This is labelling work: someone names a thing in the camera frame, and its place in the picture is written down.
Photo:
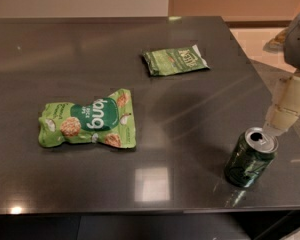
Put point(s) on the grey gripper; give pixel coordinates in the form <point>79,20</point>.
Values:
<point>298,42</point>

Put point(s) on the green rice chip bag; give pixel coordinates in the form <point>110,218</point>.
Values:
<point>108,120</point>

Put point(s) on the green jalapeno chip bag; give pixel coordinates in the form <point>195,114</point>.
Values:
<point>174,61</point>

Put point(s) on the green soda can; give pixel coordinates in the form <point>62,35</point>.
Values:
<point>253,153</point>

